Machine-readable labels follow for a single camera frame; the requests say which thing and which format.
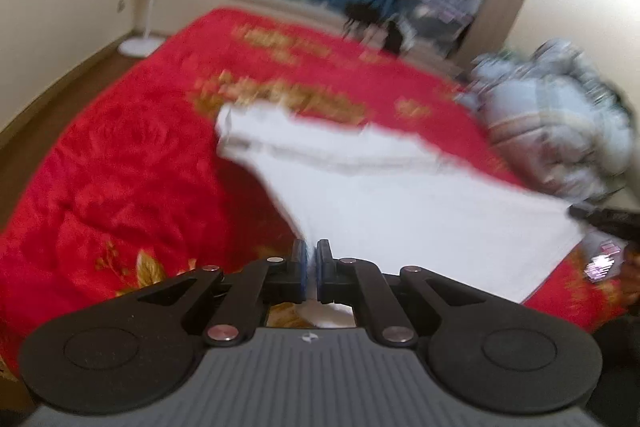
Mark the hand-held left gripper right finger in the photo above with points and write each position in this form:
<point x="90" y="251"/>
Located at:
<point x="324" y="267"/>

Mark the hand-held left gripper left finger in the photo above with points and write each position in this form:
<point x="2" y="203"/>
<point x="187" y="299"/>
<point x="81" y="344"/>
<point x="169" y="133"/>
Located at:
<point x="299" y="267"/>

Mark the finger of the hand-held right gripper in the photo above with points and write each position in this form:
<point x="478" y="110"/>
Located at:
<point x="585" y="212"/>

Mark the white garment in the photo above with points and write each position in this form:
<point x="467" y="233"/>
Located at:
<point x="400" y="207"/>

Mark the blue plaid quilt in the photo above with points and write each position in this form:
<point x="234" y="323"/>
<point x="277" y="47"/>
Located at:
<point x="555" y="122"/>

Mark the red floral blanket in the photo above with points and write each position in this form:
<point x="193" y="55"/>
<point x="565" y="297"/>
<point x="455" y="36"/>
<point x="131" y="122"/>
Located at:
<point x="125" y="167"/>

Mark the clear storage bin purple lid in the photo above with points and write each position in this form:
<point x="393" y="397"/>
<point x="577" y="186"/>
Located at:
<point x="440" y="22"/>

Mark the black upright box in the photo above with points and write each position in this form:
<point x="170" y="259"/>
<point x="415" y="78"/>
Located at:
<point x="393" y="38"/>

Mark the black bag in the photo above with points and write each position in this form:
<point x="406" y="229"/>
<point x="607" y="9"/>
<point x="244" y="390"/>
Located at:
<point x="365" y="13"/>

